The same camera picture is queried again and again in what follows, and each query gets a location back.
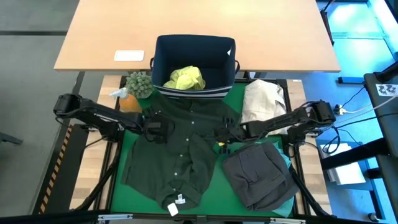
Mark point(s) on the orange spray bottle white trigger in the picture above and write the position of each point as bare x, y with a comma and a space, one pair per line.
129, 104

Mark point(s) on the black garment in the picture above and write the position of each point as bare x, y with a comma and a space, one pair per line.
258, 177

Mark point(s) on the black slanted bar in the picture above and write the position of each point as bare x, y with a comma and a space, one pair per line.
387, 73

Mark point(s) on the teal shorts with white lining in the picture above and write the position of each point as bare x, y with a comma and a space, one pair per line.
284, 207

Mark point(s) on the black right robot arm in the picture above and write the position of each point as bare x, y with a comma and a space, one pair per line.
286, 121

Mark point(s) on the navy white striped laundry basket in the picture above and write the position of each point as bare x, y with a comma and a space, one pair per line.
164, 49

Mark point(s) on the yellow garment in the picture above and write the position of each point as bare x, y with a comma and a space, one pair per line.
186, 77

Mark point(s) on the cream folded garment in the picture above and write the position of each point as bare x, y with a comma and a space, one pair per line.
262, 99

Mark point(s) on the green succulent in grey pot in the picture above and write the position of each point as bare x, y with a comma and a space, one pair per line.
140, 84

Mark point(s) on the white card on table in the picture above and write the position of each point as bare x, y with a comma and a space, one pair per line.
129, 55

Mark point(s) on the black aluminium table frame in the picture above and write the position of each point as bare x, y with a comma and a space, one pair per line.
217, 216

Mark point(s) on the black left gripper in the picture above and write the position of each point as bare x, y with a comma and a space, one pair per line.
157, 129

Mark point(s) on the black panel with hazard stripes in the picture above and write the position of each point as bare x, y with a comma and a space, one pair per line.
71, 174

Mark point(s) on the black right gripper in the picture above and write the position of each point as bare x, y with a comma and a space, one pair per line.
230, 132

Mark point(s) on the dark green garment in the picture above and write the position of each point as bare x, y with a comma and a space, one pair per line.
174, 149

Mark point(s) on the white sheet with black marks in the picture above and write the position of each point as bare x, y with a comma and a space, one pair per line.
387, 89

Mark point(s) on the light wooden desk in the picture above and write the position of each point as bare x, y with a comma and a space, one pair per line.
217, 18

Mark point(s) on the dark grey side table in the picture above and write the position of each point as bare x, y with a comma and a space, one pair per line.
390, 124

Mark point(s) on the black furniture foot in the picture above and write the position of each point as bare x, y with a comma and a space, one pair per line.
11, 138

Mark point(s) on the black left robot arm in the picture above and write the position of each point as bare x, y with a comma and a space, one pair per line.
93, 115

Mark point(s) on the white floor box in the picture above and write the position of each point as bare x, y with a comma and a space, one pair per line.
345, 171

